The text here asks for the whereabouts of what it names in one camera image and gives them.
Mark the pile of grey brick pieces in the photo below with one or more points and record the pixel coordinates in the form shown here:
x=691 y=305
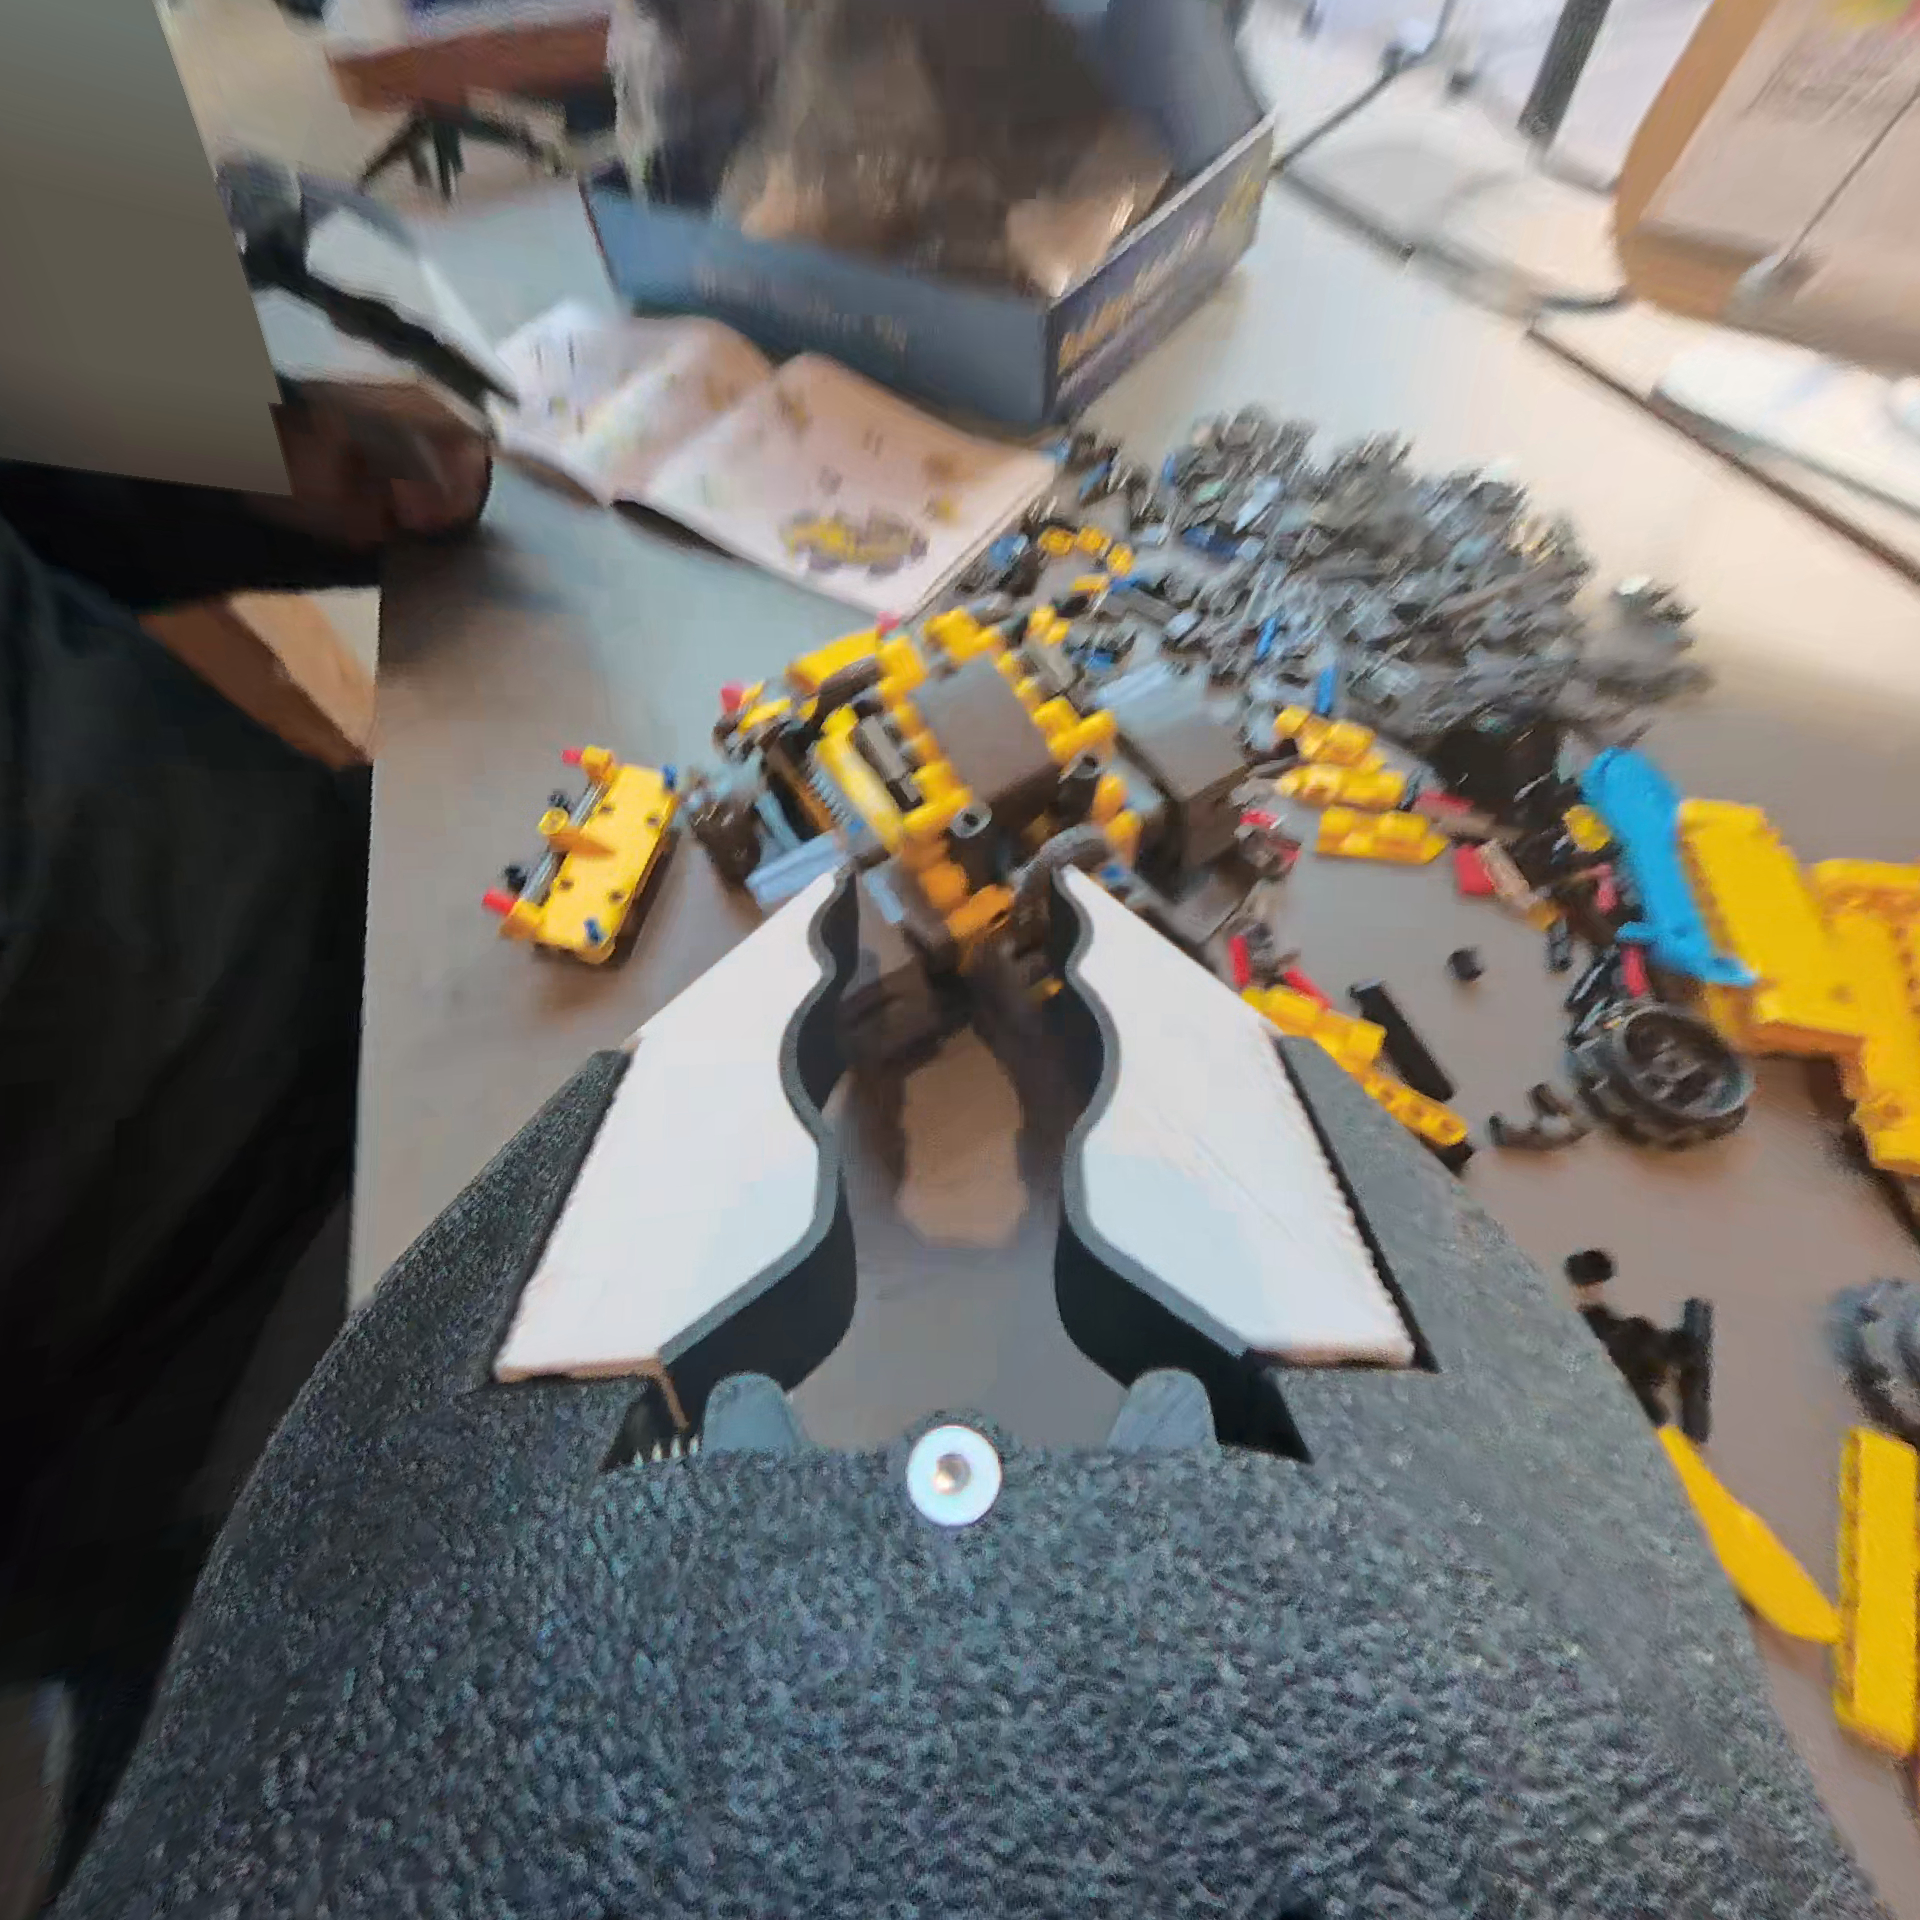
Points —
x=1395 y=571

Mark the blue cardboard box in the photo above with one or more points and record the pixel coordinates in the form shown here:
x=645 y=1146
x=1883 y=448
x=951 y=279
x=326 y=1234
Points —
x=843 y=320

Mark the white metal stand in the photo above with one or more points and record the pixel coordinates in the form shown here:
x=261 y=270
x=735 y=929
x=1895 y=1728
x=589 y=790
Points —
x=1806 y=407

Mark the black connector bricks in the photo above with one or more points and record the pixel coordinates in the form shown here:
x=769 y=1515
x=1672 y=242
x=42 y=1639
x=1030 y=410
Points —
x=1654 y=1344

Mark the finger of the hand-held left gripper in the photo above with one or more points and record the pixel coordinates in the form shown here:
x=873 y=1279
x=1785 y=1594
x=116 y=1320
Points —
x=355 y=366
x=395 y=270

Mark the yellow long liftarm brick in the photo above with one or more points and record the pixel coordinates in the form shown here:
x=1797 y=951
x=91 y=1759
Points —
x=1878 y=1594

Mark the office chair base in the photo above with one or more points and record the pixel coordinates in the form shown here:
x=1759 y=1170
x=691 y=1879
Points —
x=451 y=138

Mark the blue brick separator tool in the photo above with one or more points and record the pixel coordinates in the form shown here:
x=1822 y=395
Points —
x=1646 y=841

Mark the yellow holed beam brick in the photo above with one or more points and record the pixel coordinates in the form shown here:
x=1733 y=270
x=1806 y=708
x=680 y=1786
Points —
x=1319 y=1031

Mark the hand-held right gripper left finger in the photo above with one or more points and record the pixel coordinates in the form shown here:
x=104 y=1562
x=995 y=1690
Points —
x=703 y=1170

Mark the yellow brick vehicle model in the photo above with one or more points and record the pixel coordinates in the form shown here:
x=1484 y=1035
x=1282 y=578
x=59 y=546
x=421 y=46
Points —
x=982 y=736

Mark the yellow slim curved brick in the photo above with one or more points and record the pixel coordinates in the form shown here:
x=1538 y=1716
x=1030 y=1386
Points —
x=1747 y=1545

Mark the dark grey sprocket wheel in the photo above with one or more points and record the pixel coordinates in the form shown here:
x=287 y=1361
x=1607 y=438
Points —
x=1659 y=1068

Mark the person's dark clothing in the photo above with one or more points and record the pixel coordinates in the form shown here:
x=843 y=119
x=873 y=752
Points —
x=144 y=1044

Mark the small yellow brick assembly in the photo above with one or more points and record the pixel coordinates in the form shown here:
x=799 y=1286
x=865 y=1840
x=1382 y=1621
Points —
x=599 y=855

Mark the person's left forearm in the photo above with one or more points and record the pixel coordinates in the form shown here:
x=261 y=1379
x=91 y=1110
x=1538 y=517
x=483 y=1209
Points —
x=144 y=528

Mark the instruction booklet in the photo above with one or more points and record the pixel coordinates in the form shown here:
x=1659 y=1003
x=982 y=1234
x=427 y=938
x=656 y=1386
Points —
x=722 y=433

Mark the crumpled plastic bag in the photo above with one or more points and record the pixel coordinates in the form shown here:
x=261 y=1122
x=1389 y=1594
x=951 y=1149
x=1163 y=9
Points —
x=904 y=144

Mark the black rubber tyre wheel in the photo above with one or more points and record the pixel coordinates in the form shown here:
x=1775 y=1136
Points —
x=1883 y=1358

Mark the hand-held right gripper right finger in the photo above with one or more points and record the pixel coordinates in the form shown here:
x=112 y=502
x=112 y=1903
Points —
x=1225 y=1170

